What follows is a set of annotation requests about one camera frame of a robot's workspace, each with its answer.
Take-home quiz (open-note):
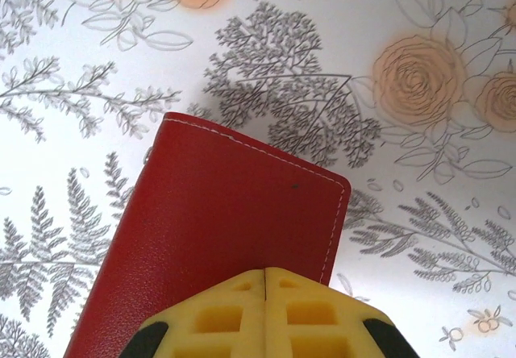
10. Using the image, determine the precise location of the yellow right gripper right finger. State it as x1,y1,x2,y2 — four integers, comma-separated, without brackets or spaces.
264,266,421,358

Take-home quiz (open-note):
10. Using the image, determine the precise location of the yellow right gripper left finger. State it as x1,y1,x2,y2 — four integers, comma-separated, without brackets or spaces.
120,268,266,358

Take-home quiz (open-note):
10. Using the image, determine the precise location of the red leather card holder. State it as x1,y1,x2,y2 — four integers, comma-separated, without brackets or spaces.
62,110,352,358

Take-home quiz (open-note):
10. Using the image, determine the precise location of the floral patterned table sheet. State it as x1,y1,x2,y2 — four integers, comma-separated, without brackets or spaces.
0,0,516,358

